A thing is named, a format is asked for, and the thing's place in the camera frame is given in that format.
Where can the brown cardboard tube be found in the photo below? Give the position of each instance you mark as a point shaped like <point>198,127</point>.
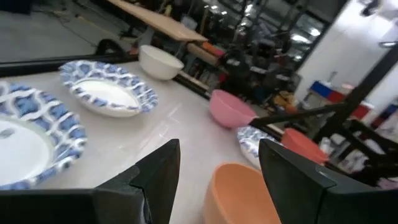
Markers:
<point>202,53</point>

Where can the blue and red storage box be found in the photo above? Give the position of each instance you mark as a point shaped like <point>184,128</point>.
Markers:
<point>323,88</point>

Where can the black metal table frame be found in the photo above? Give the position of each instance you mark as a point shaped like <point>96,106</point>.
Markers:
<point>31,67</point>

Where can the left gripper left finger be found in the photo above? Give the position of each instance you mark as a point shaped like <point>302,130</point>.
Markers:
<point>155,186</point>

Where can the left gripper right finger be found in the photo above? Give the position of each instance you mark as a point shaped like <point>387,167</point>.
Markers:
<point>298,193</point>

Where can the wooden workbench top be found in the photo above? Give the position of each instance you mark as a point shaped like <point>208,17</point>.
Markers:
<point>168,25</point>

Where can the orange bowl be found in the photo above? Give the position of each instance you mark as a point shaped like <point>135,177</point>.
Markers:
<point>236,199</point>

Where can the coral red bowl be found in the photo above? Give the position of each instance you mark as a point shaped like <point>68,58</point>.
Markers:
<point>301,144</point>

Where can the pink bowl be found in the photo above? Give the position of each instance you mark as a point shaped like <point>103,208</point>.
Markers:
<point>227,112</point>

